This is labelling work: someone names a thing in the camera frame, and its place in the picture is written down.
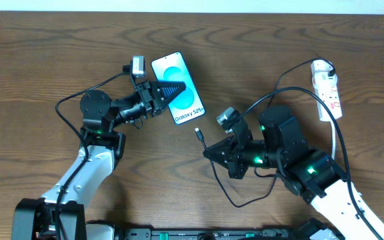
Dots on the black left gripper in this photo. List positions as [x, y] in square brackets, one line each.
[148, 98]

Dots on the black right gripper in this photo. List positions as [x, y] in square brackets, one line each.
[235, 156]

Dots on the blue Galaxy smartphone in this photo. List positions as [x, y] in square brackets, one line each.
[185, 103]

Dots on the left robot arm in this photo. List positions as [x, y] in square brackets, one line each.
[60, 212]

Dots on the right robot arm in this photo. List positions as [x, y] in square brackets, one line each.
[309, 173]

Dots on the white USB charger plug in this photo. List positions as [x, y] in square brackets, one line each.
[322, 65]

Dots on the white power strip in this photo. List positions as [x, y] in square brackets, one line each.
[326, 89]

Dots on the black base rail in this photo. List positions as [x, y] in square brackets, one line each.
[311, 229]

